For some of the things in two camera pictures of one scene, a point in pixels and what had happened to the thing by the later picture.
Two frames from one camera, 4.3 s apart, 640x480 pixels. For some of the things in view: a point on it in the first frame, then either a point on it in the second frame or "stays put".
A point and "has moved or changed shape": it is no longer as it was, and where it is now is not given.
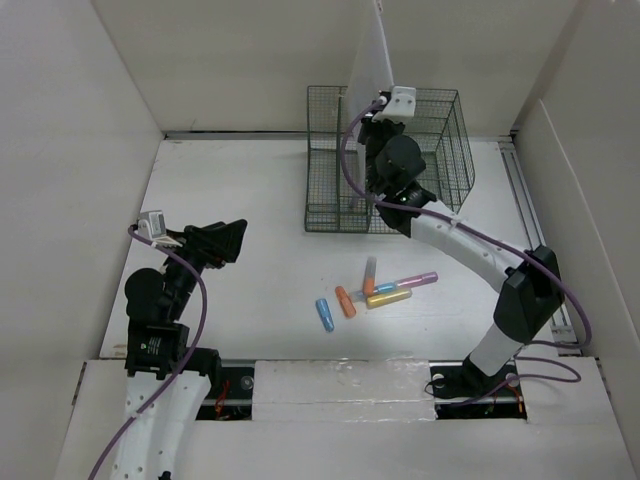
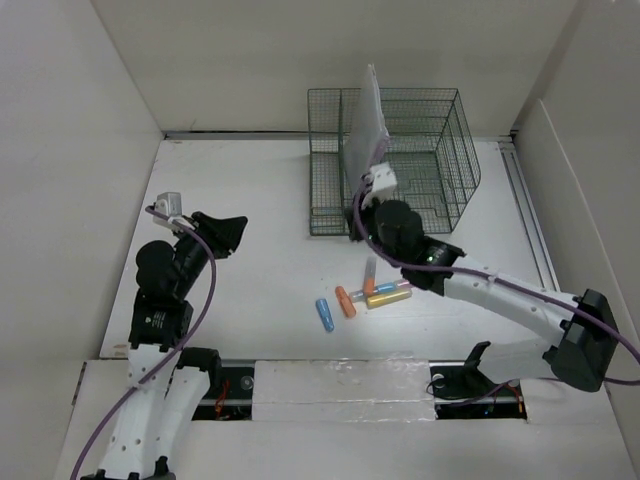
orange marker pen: x=345 y=302 stays put
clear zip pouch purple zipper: x=344 y=151 has moved or changed shape
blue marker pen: x=325 y=314 stays put
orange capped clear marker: x=370 y=276 stays put
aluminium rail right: x=561 y=324 stays put
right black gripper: x=369 y=125 → x=354 y=231
